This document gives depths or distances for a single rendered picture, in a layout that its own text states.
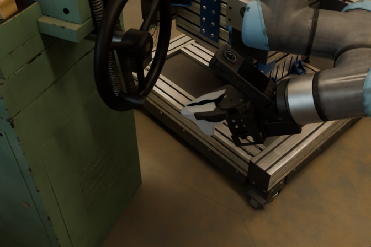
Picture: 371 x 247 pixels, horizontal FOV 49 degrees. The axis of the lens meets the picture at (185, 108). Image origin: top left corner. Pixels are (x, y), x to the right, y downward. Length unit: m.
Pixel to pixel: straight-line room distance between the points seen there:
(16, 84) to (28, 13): 0.14
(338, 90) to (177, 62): 1.33
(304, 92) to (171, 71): 1.24
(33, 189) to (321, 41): 0.73
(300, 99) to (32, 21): 0.53
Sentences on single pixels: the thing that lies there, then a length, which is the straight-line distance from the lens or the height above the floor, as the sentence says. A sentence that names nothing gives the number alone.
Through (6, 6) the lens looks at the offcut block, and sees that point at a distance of 0.83.
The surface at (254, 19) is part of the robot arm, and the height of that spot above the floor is 0.96.
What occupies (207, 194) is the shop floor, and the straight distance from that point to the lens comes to 1.58.
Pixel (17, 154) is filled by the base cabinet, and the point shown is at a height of 0.61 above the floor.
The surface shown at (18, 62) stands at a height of 0.81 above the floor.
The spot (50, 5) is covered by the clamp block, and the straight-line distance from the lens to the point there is 0.85.
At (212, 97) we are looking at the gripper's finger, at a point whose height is 0.82.
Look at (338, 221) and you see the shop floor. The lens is 1.61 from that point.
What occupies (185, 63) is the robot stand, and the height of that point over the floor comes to 0.21.
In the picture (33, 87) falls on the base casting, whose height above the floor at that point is 0.74.
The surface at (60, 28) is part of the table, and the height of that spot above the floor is 0.86.
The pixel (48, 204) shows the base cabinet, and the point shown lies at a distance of 1.11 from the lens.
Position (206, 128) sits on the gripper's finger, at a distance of 0.72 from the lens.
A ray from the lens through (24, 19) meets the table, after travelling 0.85.
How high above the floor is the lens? 1.27
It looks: 41 degrees down
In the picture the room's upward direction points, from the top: straight up
